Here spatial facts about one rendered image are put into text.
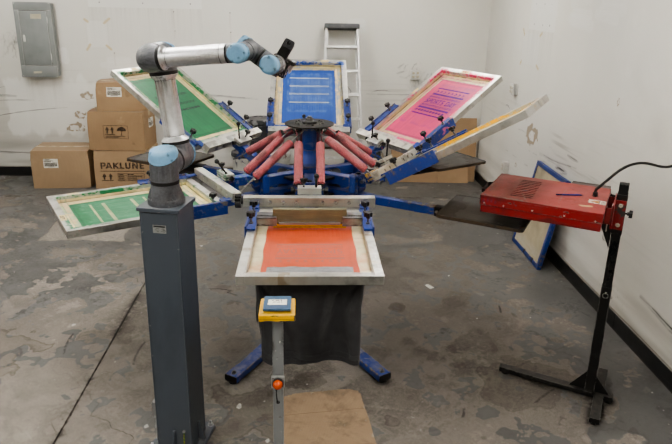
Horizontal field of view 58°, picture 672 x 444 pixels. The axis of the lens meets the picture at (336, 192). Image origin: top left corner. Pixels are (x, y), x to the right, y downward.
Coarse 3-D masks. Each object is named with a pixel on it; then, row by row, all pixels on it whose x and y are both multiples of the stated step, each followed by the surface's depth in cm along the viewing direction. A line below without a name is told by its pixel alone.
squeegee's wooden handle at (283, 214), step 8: (280, 208) 292; (288, 208) 292; (296, 208) 292; (304, 208) 292; (312, 208) 293; (320, 208) 293; (328, 208) 293; (336, 208) 293; (344, 208) 294; (280, 216) 292; (288, 216) 292; (296, 216) 292; (304, 216) 292; (312, 216) 293; (320, 216) 293; (328, 216) 293; (336, 216) 293; (344, 216) 293
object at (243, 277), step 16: (368, 240) 274; (240, 256) 254; (368, 256) 264; (240, 272) 240; (256, 272) 240; (272, 272) 240; (288, 272) 240; (304, 272) 241; (320, 272) 241; (336, 272) 241; (352, 272) 242; (368, 272) 242
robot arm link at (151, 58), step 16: (144, 48) 235; (160, 48) 233; (176, 48) 233; (192, 48) 231; (208, 48) 229; (224, 48) 228; (240, 48) 224; (144, 64) 235; (160, 64) 233; (176, 64) 234; (192, 64) 233; (208, 64) 233
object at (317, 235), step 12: (312, 228) 296; (324, 228) 297; (336, 228) 297; (348, 228) 297; (312, 240) 282; (324, 240) 282; (336, 240) 282; (348, 240) 283; (348, 252) 269; (312, 264) 256; (324, 264) 257; (336, 264) 257; (348, 264) 257
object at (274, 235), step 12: (276, 228) 295; (288, 228) 296; (300, 228) 296; (276, 240) 281; (288, 240) 281; (300, 240) 281; (264, 252) 267; (264, 264) 255; (276, 264) 256; (288, 264) 256; (300, 264) 256
